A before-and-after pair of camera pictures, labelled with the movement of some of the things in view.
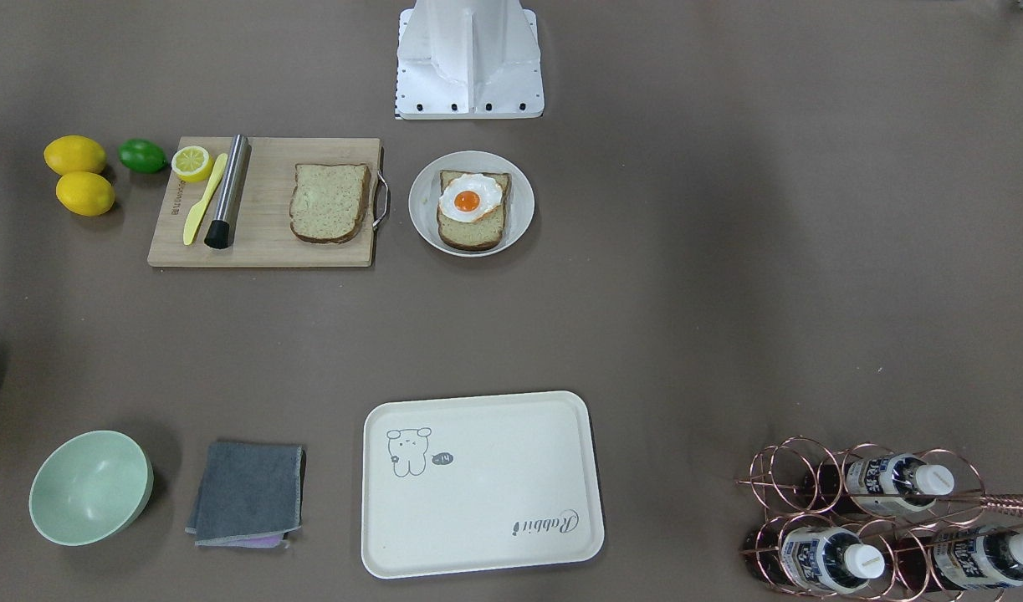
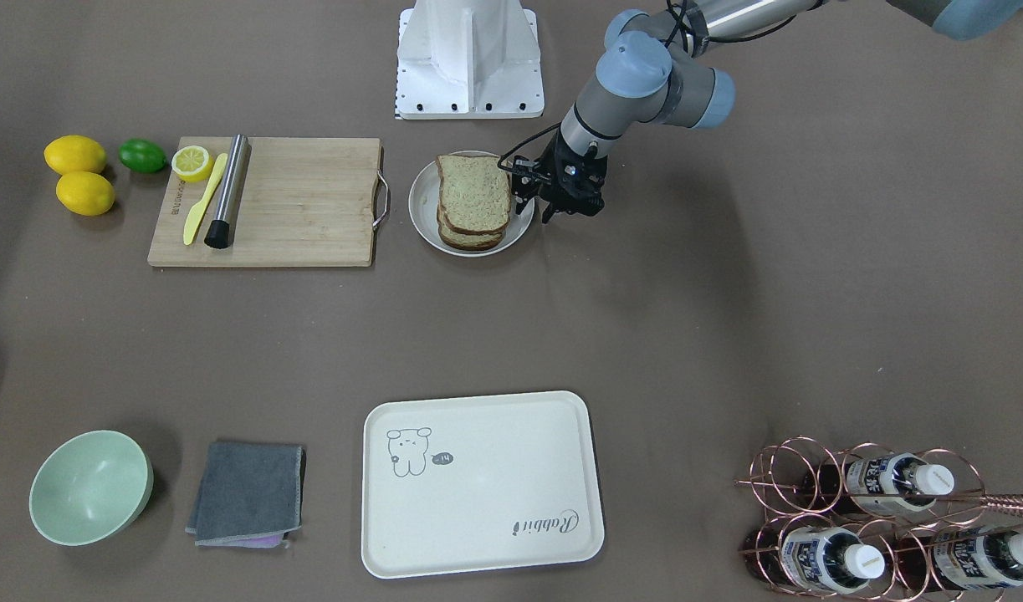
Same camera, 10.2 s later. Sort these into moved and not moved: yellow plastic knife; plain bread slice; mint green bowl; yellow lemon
Moved: plain bread slice
Not moved: yellow plastic knife; mint green bowl; yellow lemon
